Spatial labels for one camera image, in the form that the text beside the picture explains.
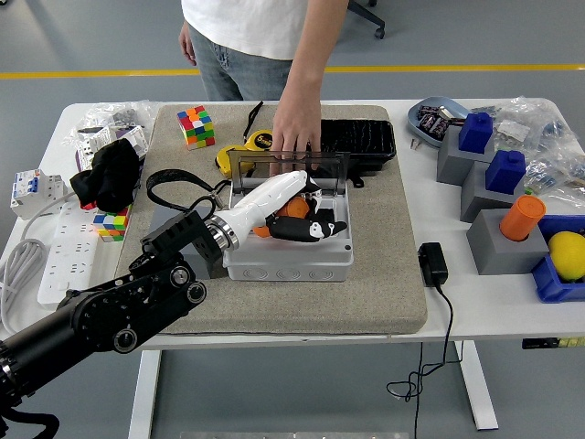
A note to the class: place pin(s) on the grey holder block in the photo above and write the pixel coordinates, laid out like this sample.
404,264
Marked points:
475,201
452,164
498,256

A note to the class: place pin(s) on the grey plastic junction box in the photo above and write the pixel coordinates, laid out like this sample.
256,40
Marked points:
288,272

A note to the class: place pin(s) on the white power strip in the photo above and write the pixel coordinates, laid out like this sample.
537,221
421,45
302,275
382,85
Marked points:
68,256

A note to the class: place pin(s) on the orange cylinder battery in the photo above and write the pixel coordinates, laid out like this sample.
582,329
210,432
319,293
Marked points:
521,219
297,208

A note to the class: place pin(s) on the person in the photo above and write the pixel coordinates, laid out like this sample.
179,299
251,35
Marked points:
247,23

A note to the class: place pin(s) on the black plastic enclosure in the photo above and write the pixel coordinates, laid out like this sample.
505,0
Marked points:
361,137

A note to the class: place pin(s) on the blue-grey shallow bowl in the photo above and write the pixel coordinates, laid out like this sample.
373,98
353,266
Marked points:
417,130

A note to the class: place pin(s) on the yellow tape measure, 5m label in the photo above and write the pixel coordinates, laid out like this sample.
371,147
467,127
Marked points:
260,141

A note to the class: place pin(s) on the person's left forearm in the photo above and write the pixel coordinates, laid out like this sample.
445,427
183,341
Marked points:
311,55

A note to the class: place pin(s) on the white table leg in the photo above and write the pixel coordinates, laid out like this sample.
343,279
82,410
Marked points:
477,388
144,393

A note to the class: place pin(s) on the colourful puzzle cube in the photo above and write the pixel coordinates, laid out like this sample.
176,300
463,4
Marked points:
112,224
196,128

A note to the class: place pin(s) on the purple snack packet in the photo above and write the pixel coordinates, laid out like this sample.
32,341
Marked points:
434,125
428,111

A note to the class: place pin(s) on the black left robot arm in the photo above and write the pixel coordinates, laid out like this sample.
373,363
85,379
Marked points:
114,302

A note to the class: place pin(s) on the white purple socket package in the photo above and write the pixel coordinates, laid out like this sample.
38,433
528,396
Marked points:
132,137

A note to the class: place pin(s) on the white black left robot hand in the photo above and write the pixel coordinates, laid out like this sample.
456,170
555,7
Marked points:
265,196

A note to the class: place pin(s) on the blue stepped block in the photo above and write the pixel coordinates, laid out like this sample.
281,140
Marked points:
505,174
475,135

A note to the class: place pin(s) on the large clear plastic bag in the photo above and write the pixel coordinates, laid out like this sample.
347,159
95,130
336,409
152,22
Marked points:
539,114

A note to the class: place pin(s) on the black table control panel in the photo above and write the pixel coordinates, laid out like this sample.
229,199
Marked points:
548,343

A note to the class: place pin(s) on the smoked transparent box lid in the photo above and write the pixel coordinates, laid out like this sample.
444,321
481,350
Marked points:
333,169

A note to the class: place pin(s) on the white circuit breaker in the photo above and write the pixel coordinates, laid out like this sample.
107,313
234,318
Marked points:
32,192

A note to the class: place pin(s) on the person's left hand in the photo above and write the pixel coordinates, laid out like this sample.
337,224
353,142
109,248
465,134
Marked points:
297,128

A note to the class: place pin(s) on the black cloth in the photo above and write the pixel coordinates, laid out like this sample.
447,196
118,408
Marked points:
109,174

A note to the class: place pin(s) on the clear bag of screws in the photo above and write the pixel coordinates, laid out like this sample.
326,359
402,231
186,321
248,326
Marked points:
105,112

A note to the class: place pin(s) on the grey block with round hole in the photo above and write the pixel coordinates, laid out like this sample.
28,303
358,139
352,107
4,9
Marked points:
205,270

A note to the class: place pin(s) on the clear bag of white parts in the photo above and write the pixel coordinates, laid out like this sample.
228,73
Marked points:
512,130

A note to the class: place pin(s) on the person's right hand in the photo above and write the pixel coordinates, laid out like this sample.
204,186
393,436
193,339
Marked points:
187,43

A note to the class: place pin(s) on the grey-brown fabric mat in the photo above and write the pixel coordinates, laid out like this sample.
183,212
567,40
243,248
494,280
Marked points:
365,315

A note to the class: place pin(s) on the silver foil packet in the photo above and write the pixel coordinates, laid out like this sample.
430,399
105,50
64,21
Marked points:
450,114

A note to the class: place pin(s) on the blue plastic bin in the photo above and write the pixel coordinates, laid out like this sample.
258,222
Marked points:
548,285

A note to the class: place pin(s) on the yellow fruit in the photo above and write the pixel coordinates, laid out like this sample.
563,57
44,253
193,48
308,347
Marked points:
569,253

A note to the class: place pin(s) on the yellow tape measure, small label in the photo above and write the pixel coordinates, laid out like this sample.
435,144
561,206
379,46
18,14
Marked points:
224,160

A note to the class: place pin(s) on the clear bag of blue parts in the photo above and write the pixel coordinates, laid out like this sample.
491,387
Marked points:
548,176

